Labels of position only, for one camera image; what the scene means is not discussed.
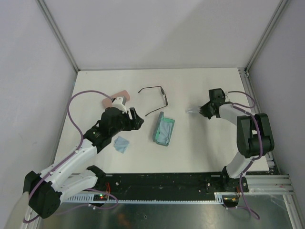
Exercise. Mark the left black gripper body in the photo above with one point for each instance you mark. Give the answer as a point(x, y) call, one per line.
point(129, 124)

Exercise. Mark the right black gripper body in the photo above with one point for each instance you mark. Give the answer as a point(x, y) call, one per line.
point(206, 109)

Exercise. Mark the small blue cloth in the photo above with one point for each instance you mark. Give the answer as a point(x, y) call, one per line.
point(121, 144)

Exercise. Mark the blue-grey glasses case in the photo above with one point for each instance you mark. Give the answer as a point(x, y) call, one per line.
point(156, 130)

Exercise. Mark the light blue cleaning cloth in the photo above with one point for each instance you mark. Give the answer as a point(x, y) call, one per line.
point(164, 132)

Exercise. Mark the pink glasses case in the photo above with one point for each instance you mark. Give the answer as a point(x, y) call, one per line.
point(108, 102)

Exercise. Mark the brown thin-frame glasses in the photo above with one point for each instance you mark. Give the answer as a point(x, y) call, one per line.
point(164, 96)

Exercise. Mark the white frame sunglasses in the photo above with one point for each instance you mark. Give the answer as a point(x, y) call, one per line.
point(193, 110)

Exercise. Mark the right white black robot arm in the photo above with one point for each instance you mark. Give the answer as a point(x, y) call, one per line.
point(254, 137)

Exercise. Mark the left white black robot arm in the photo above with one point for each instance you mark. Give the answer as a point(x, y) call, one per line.
point(55, 184)

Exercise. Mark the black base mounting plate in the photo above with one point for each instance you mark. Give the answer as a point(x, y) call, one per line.
point(162, 183)

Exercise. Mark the small circuit board with leds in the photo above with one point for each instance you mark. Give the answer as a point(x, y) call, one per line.
point(100, 197)

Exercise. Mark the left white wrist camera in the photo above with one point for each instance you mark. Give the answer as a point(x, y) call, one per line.
point(119, 103)

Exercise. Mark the white slotted cable duct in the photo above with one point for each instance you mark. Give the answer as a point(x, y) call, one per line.
point(182, 198)

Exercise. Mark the right aluminium frame post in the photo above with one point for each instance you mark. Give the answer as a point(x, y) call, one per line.
point(275, 18)

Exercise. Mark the aluminium frame post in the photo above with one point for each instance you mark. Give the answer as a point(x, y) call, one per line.
point(57, 33)
point(275, 18)

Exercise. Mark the left aluminium frame post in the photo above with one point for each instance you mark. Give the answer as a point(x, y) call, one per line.
point(57, 33)

